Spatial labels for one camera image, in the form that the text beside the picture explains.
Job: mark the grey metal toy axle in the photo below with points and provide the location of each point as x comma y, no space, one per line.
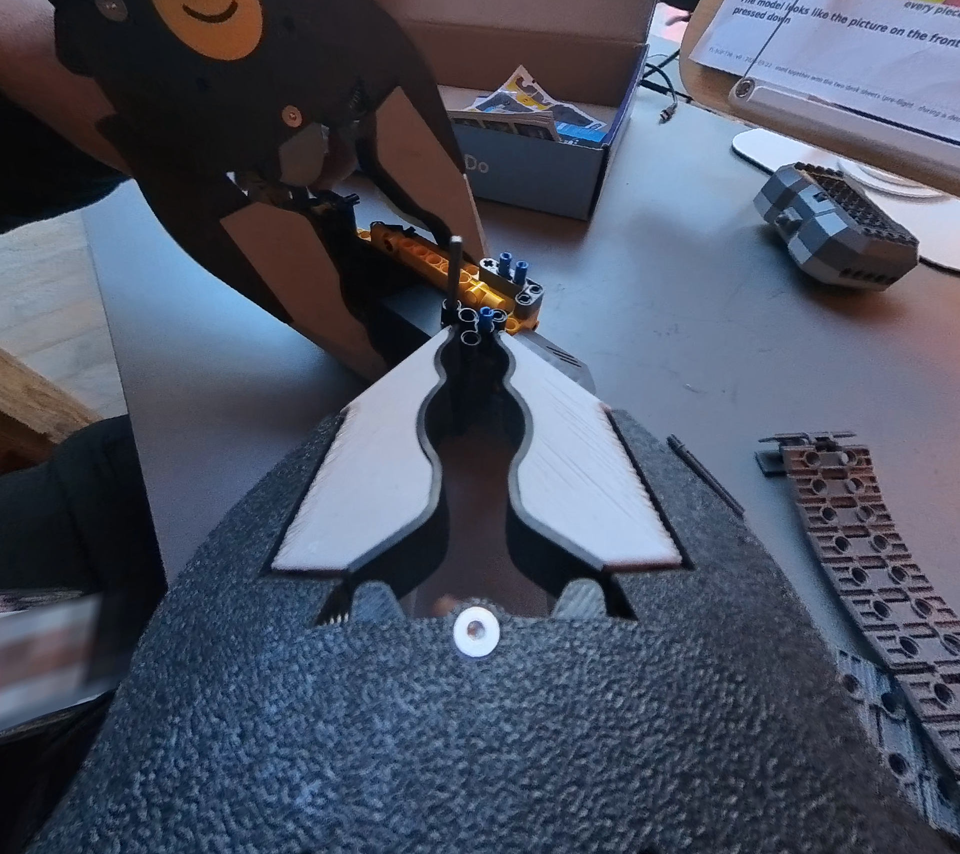
456,269

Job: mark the black toy axle pin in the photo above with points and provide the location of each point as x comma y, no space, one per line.
705,475

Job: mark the sign board with wooden edge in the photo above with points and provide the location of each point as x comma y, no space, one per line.
825,7

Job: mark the printed colourful leaflet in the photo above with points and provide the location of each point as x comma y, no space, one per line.
525,104

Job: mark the person's dark jacket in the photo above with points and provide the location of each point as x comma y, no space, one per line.
75,509

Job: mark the black yellow toy brick vehicle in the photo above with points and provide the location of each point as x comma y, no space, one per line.
420,262

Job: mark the long grey toy track strip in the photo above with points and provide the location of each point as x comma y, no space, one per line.
885,756

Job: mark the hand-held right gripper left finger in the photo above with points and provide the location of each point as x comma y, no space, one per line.
360,487

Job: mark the dark grey brick block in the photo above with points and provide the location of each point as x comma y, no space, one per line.
832,232

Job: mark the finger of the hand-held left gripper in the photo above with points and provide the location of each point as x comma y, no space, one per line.
427,157
300,269

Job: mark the short grey toy track piece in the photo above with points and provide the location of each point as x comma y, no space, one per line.
862,554

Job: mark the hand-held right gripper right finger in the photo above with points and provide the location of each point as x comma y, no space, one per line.
592,487

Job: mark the black perforated toy beam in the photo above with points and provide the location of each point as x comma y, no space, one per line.
469,359

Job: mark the grey desk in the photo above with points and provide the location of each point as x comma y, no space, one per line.
712,344

